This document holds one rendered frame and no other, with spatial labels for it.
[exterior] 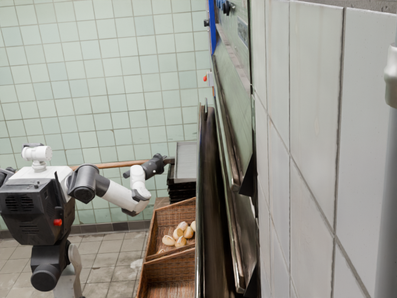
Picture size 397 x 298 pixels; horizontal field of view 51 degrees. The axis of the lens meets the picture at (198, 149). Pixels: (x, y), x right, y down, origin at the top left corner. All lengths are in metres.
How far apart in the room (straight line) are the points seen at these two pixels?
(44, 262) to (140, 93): 1.95
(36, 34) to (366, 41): 3.55
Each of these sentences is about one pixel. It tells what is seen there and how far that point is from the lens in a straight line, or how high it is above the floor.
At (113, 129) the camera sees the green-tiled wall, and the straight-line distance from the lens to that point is 3.73.
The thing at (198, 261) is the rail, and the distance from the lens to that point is 1.13.
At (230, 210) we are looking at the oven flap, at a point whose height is 1.47.
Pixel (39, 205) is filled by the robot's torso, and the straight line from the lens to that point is 1.83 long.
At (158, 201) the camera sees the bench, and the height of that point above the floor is 0.58.
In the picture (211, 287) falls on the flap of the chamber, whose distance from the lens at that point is 1.09.
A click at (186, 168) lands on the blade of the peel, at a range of 2.33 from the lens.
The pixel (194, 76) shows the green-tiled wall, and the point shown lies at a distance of 3.53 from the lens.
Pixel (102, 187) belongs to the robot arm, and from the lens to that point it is 1.89.
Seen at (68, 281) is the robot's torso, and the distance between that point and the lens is 2.23.
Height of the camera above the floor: 2.11
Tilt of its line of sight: 21 degrees down
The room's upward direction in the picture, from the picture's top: 5 degrees counter-clockwise
